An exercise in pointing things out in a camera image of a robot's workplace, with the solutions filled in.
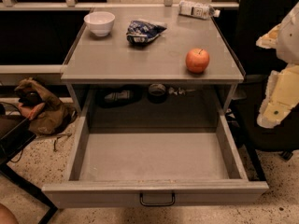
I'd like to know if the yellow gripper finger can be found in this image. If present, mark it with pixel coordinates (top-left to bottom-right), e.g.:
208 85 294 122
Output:
256 24 281 49
257 64 299 129

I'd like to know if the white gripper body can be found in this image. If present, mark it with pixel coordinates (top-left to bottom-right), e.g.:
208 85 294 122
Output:
277 2 299 64

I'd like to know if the red apple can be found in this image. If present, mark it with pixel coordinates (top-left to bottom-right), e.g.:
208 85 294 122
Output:
185 48 210 74

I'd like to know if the grey open top drawer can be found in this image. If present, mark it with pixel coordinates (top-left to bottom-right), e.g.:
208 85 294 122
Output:
41 89 270 209

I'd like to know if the black office chair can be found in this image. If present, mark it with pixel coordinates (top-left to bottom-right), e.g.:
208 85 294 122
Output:
232 0 299 160

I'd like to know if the roll of tape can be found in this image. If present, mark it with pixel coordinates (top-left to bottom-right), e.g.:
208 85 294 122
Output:
148 84 167 104

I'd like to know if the blue chip bag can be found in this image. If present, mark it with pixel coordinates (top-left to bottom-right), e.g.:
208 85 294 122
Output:
126 20 167 45

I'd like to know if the dark shoe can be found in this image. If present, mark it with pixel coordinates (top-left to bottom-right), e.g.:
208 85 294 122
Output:
96 90 140 108

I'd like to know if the grey metal cabinet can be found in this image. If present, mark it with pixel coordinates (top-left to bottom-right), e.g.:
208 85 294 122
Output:
62 7 244 116

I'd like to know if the white ceramic bowl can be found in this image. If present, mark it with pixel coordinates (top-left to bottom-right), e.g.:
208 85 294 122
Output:
84 11 115 36

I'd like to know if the brown backpack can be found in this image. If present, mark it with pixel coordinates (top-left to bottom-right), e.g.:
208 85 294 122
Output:
14 77 77 135

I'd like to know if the black drawer handle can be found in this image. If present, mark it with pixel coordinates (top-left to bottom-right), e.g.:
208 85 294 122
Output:
139 193 176 207

